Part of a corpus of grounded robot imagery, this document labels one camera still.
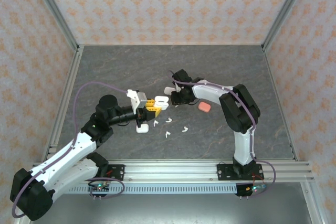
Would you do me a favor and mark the aluminium side rail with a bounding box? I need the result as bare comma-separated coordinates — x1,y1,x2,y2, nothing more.
41,45,85,162
262,47,300,161

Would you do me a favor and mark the aluminium frame beam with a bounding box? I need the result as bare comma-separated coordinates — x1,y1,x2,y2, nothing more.
300,182,336,224

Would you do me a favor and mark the small circuit board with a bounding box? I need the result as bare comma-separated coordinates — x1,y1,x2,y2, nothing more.
245,185,266,193
90,182,110,193

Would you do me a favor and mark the aluminium frame post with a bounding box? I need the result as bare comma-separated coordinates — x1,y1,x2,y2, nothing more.
27,0,81,51
261,0,314,51

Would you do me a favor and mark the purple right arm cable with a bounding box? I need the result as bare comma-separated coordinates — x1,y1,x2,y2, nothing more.
167,70,277,198

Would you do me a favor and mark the pink earbud charging case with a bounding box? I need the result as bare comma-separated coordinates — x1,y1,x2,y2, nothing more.
198,101,211,113

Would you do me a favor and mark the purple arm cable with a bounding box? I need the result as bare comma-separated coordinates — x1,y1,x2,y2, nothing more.
167,70,277,198
12,81,130,219

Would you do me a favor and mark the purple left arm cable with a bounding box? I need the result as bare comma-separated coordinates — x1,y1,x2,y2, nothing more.
12,81,130,219

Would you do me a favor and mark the grey slotted cable duct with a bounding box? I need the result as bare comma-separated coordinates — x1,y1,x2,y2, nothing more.
67,183,238,195

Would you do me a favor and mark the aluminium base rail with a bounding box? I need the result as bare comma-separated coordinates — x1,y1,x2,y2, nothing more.
30,159,315,183

